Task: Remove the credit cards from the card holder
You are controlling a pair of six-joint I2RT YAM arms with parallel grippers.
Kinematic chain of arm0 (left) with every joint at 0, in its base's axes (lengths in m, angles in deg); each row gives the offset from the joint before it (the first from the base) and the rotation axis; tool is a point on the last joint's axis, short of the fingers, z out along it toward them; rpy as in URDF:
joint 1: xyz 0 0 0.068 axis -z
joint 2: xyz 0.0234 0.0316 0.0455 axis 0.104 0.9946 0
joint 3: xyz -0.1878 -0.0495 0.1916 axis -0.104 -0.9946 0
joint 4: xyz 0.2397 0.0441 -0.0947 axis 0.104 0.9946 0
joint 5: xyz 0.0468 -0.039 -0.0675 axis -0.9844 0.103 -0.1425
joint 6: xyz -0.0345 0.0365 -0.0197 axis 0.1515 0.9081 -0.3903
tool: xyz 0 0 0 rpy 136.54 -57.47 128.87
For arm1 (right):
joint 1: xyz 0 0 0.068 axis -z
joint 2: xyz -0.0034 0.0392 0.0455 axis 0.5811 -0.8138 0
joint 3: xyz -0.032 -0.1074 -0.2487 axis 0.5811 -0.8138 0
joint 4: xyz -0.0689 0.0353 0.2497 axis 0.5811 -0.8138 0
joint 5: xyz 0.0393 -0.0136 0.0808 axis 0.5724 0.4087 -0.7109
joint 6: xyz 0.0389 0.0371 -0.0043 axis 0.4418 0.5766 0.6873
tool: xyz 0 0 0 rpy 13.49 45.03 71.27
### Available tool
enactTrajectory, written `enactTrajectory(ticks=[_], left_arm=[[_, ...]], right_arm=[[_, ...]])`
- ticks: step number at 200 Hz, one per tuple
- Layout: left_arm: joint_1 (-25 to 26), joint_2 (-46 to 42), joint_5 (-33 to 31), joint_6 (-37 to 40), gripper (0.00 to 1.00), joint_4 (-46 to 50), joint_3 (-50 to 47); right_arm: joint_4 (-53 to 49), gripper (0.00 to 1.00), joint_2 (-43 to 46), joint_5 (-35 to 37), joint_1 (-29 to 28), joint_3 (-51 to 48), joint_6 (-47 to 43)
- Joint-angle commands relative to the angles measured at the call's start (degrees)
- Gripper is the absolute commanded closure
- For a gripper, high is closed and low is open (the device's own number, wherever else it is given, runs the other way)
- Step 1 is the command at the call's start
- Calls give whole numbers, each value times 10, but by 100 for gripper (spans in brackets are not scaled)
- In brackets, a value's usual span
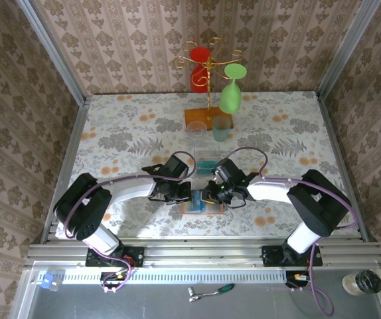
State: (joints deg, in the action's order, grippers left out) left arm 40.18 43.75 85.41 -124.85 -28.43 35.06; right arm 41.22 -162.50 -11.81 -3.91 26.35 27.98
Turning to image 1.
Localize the brown leather card holder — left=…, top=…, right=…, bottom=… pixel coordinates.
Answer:
left=181, top=189, right=228, bottom=215

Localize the blue credit card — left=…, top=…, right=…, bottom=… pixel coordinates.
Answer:
left=191, top=189, right=207, bottom=213

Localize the teal credit card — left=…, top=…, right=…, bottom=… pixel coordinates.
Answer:
left=196, top=160, right=218, bottom=176

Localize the clear plastic box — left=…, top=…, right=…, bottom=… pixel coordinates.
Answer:
left=192, top=144, right=221, bottom=177

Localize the teal frosted cup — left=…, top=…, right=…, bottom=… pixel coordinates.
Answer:
left=211, top=115, right=232, bottom=143

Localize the clear glass cup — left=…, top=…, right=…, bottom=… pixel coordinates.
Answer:
left=186, top=121, right=208, bottom=139

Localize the green wine glass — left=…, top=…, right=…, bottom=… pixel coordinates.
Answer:
left=218, top=63, right=248, bottom=114

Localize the black yellow power connector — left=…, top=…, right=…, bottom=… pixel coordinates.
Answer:
left=100, top=271, right=129, bottom=288
left=285, top=270, right=311, bottom=288

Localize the grey metal shelf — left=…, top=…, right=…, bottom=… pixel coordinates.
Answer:
left=11, top=261, right=381, bottom=319

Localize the red wine glass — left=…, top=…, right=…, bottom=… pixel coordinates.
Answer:
left=189, top=47, right=213, bottom=94

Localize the blue plug connector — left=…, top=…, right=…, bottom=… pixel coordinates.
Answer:
left=40, top=272, right=60, bottom=292

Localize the glass jar with black lid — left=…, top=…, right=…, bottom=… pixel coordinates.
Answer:
left=342, top=269, right=381, bottom=296

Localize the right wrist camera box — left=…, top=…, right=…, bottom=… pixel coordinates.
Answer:
left=211, top=158, right=242, bottom=183

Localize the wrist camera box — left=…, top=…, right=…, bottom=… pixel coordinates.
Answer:
left=163, top=155, right=190, bottom=180
left=211, top=158, right=242, bottom=183

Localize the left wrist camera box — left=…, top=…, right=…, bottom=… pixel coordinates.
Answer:
left=163, top=155, right=190, bottom=180

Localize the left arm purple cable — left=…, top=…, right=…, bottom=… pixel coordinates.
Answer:
left=62, top=151, right=198, bottom=294

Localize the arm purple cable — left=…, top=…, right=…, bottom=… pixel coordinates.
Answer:
left=225, top=147, right=360, bottom=317
left=62, top=151, right=198, bottom=294

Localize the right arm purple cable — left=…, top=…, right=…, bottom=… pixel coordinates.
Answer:
left=225, top=147, right=360, bottom=317

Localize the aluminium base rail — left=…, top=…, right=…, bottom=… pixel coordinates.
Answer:
left=24, top=236, right=381, bottom=269

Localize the gold wire glass rack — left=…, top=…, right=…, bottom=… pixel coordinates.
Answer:
left=173, top=37, right=244, bottom=131

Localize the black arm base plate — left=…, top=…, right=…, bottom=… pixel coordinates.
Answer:
left=262, top=245, right=323, bottom=267
left=86, top=247, right=145, bottom=268

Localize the white slotted cable duct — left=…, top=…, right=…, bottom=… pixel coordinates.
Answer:
left=37, top=269, right=286, bottom=285

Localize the green handled screwdriver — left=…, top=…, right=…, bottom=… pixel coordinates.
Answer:
left=190, top=283, right=236, bottom=302

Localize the aluminium table side rail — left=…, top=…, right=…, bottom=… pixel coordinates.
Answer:
left=40, top=96, right=91, bottom=245
left=315, top=92, right=370, bottom=242

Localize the aluminium corner post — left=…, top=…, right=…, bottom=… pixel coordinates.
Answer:
left=16, top=0, right=87, bottom=106
left=316, top=0, right=381, bottom=100

